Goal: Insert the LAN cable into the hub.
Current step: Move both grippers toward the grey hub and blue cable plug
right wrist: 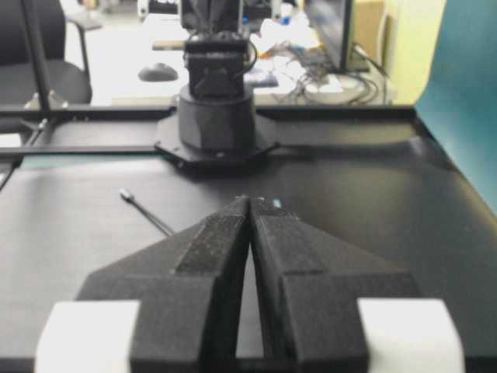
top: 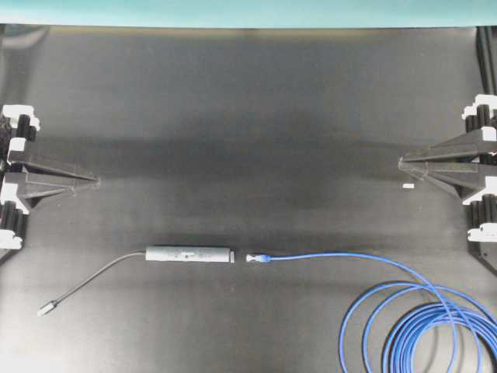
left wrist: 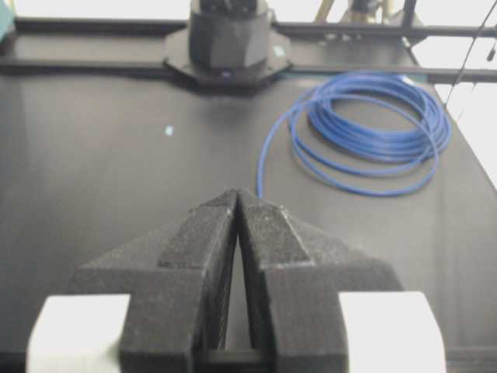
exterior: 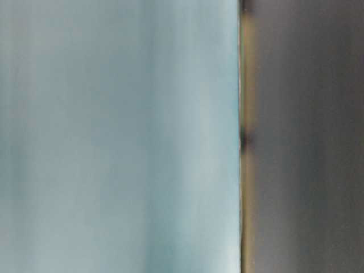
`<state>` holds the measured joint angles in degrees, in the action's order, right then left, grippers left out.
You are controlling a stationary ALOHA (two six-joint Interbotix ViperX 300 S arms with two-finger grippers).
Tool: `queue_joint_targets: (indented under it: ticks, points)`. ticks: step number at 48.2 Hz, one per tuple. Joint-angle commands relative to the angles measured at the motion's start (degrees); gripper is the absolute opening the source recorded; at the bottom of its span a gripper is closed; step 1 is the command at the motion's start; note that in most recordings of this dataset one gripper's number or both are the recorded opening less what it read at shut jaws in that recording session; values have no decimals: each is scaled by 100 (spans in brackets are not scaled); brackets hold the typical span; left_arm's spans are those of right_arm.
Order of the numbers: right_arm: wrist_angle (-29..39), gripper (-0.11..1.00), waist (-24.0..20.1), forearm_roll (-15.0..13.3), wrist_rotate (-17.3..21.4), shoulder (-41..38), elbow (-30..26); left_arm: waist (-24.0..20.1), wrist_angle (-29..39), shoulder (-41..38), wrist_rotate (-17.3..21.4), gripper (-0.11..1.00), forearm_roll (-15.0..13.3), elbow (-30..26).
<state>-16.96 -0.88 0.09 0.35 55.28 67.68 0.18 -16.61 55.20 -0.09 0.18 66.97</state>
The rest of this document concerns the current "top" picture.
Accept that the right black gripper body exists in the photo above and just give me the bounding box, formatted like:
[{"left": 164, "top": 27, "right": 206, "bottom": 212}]
[{"left": 461, "top": 94, "right": 496, "bottom": 242}]

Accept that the grey USB hub with cable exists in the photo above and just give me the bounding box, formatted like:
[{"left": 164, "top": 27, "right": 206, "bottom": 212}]
[{"left": 36, "top": 245, "right": 235, "bottom": 316}]

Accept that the blue LAN cable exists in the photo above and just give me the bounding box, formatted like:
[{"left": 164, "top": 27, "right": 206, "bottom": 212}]
[{"left": 245, "top": 251, "right": 497, "bottom": 373}]

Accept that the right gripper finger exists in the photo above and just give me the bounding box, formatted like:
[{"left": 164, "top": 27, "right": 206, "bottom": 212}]
[
  {"left": 401, "top": 129, "right": 490, "bottom": 162},
  {"left": 400, "top": 161, "right": 486, "bottom": 197}
]

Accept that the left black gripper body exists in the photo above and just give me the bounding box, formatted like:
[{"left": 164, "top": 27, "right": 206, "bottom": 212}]
[{"left": 1, "top": 104, "right": 40, "bottom": 249}]

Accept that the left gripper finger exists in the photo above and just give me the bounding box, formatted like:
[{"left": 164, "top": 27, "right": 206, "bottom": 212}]
[
  {"left": 8, "top": 148, "right": 99, "bottom": 182},
  {"left": 5, "top": 173, "right": 99, "bottom": 210}
]

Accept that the black frame rail right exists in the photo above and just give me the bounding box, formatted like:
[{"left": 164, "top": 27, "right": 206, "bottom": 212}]
[{"left": 476, "top": 26, "right": 496, "bottom": 96}]

